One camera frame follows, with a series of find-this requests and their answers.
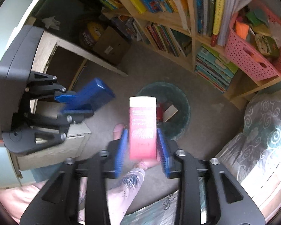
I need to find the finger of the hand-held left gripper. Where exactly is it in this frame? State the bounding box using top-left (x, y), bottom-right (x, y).
top-left (2, 108), bottom-right (94, 155)
top-left (26, 71), bottom-right (79, 104)

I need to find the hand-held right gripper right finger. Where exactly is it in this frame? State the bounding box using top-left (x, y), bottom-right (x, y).
top-left (156, 128), bottom-right (267, 225)

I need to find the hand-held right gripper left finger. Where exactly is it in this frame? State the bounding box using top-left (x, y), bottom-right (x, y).
top-left (20, 128), bottom-right (129, 225)

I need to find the dark green waste bin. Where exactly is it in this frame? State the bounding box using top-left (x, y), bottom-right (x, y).
top-left (135, 82), bottom-right (191, 141)

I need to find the person's left leg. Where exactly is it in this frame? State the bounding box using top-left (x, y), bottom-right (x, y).
top-left (114, 124), bottom-right (126, 143)

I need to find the person's leg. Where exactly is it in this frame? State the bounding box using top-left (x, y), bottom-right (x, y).
top-left (114, 124), bottom-right (126, 143)
top-left (78, 158), bottom-right (156, 225)

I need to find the white drawer unit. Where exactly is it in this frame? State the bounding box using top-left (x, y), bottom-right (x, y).
top-left (10, 122), bottom-right (92, 179)

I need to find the person's right leg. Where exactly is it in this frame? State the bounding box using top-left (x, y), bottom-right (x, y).
top-left (78, 158), bottom-right (156, 225)

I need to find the small red item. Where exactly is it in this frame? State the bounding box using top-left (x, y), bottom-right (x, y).
top-left (156, 103), bottom-right (164, 122)

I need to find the white and tan card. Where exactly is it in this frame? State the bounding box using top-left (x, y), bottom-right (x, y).
top-left (163, 104), bottom-right (178, 122)

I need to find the white desk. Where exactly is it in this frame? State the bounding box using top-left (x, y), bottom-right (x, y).
top-left (14, 0), bottom-right (129, 113)

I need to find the crumpled white paper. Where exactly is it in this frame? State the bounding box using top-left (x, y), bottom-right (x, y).
top-left (41, 16), bottom-right (61, 30)

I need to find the teal printed cloth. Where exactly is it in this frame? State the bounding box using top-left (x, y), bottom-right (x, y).
top-left (120, 183), bottom-right (211, 225)

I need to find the dark and yellow bag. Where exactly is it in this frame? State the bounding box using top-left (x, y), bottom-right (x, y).
top-left (79, 21), bottom-right (108, 50)

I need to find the brown cardboard box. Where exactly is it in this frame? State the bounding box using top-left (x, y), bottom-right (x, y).
top-left (92, 26), bottom-right (132, 66)

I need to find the row of small books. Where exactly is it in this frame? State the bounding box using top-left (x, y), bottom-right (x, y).
top-left (110, 15), bottom-right (143, 43)

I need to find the grey swirl-patterned blanket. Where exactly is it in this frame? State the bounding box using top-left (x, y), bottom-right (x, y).
top-left (214, 89), bottom-right (281, 218)

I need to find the stack of flat blue books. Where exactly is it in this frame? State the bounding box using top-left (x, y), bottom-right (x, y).
top-left (195, 44), bottom-right (239, 94)

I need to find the person's pink clothing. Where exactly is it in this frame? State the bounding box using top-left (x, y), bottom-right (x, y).
top-left (0, 184), bottom-right (45, 225)

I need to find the wooden bookshelf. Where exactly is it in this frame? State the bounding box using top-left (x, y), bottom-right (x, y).
top-left (77, 0), bottom-right (281, 108)

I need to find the row of thin upright books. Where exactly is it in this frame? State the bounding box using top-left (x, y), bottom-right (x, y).
top-left (145, 22), bottom-right (192, 58)

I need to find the yellow box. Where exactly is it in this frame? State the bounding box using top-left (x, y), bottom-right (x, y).
top-left (123, 0), bottom-right (147, 14)

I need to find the pink plastic basket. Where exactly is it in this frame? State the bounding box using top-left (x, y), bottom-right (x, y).
top-left (225, 0), bottom-right (281, 80)

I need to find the orange item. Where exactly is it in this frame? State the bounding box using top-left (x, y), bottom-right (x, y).
top-left (235, 21), bottom-right (249, 40)

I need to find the green and white pack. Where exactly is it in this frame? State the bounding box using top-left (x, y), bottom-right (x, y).
top-left (255, 33), bottom-right (280, 57)

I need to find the row of tall upright books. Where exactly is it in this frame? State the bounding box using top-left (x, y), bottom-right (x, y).
top-left (194, 0), bottom-right (244, 47)

